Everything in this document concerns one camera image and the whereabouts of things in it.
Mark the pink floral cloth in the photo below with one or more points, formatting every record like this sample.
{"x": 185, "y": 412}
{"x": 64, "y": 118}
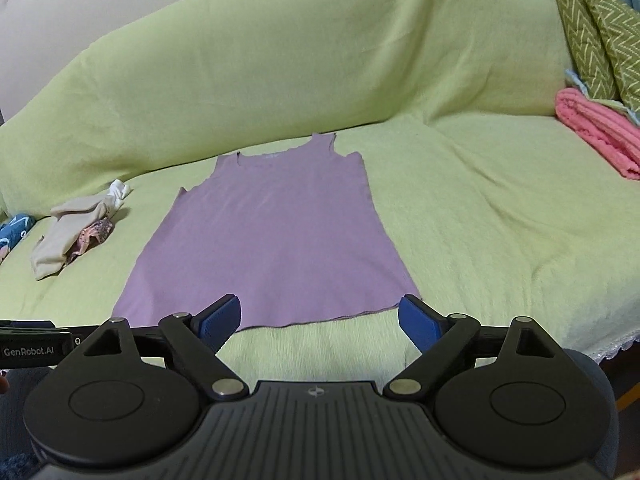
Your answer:
{"x": 93, "y": 234}

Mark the pink folded towel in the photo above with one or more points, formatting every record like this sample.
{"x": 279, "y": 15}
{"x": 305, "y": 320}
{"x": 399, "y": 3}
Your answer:
{"x": 600, "y": 125}

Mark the purple tank top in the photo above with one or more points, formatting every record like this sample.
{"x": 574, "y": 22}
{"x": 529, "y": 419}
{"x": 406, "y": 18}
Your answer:
{"x": 270, "y": 240}

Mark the light green sofa cover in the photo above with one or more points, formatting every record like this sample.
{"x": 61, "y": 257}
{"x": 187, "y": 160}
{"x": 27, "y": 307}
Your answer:
{"x": 350, "y": 60}

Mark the green zigzag pillow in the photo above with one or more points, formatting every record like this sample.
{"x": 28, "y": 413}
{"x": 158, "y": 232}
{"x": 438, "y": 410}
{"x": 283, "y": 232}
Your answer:
{"x": 620, "y": 45}
{"x": 580, "y": 35}

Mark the beige cloth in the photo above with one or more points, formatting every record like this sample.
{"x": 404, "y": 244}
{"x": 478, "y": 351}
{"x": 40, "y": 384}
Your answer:
{"x": 54, "y": 241}

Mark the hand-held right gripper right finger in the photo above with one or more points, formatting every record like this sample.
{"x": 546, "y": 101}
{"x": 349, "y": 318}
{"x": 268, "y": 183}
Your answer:
{"x": 419, "y": 323}

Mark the blue patterned cloth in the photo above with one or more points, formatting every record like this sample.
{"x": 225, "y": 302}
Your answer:
{"x": 14, "y": 227}

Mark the person's left leg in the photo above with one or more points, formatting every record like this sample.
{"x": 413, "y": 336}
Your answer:
{"x": 15, "y": 420}

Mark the light blue cloth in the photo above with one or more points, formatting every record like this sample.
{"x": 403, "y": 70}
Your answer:
{"x": 575, "y": 80}

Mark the white cloth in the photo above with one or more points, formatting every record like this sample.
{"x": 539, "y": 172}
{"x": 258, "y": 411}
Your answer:
{"x": 118, "y": 192}

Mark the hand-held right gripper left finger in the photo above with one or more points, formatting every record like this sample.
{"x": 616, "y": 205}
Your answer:
{"x": 223, "y": 318}

